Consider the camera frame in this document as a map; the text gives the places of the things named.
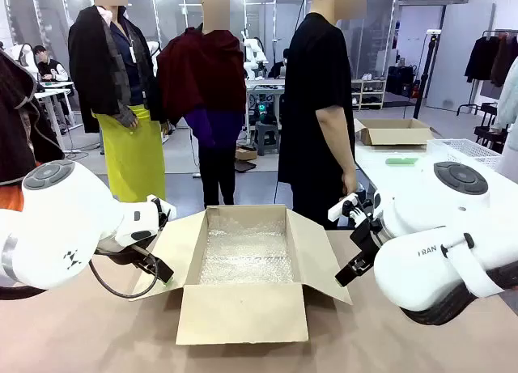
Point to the brown cardboard box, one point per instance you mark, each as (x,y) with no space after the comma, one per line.
(243,312)

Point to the person's right forearm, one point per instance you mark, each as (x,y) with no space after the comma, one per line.
(334,142)

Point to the clear bubble wrap sheet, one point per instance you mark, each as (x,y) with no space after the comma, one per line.
(247,251)

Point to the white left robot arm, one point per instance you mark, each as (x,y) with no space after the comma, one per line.
(60,227)

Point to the flat cardboard box on floor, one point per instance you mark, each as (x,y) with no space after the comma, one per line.
(245,154)

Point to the mannequin maroon shawl purple shirt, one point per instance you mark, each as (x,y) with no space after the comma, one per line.
(206,86)

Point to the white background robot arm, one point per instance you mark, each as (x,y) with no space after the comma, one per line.
(254,53)

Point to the person in black T-shirt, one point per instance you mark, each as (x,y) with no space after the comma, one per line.
(311,106)

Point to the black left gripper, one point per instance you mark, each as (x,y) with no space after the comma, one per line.
(129,256)

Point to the rack of dark garments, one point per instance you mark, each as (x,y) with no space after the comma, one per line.
(489,57)

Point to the black tripod pole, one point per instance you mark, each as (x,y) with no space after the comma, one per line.
(428,73)

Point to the person's right hand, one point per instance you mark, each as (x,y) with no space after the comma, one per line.
(349,186)

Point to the mannequin black coat yellow skirt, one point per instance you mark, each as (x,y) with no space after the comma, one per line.
(121,106)

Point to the white desk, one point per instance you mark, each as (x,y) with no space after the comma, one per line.
(52,91)

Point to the small open cardboard box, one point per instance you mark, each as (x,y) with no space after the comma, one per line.
(394,132)

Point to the orange cloth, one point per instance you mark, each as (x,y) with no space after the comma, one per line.
(10,198)

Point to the grey plastic stool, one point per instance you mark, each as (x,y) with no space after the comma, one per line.
(266,137)

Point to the white side table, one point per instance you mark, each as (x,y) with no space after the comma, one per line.
(388,175)

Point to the dark brown knit garment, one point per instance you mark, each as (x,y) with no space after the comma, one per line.
(16,126)

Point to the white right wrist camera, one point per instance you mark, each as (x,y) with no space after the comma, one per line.
(342,207)

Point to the white shoe shelf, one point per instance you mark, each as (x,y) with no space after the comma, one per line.
(368,94)

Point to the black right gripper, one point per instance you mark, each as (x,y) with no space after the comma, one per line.
(366,235)

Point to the white mesh basket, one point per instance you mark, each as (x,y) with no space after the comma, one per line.
(465,152)

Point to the pale hanging garment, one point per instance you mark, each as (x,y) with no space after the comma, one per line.
(509,106)

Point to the green flat block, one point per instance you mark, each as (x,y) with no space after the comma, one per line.
(401,161)

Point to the black luggage bag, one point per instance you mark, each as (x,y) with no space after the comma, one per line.
(400,79)

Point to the seated person black white jacket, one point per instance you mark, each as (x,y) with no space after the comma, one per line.
(50,67)

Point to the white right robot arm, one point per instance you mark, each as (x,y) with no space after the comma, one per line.
(425,268)

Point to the black stool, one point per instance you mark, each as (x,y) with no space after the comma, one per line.
(485,122)

